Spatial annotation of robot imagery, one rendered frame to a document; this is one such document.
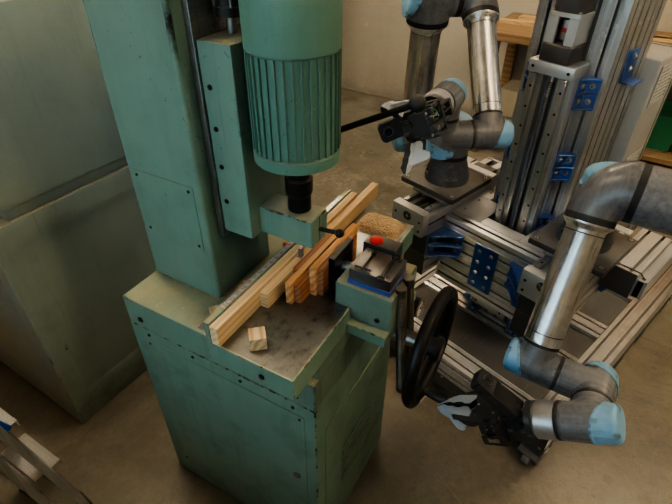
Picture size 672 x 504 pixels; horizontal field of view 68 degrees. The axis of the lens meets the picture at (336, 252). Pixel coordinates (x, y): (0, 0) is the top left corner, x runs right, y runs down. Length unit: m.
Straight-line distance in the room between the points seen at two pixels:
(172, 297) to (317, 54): 0.73
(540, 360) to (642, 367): 1.43
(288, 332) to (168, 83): 0.54
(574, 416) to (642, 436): 1.23
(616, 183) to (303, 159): 0.58
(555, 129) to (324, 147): 0.83
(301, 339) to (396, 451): 0.99
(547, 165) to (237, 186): 0.96
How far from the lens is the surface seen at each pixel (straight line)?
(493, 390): 1.08
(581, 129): 1.66
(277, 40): 0.87
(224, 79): 0.99
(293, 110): 0.91
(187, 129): 1.05
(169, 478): 1.96
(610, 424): 1.05
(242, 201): 1.09
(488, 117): 1.37
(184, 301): 1.31
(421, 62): 1.54
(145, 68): 1.07
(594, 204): 1.06
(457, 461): 1.96
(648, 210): 1.06
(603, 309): 2.38
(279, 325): 1.06
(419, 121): 1.13
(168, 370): 1.47
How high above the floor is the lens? 1.66
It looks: 37 degrees down
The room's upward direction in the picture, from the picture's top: straight up
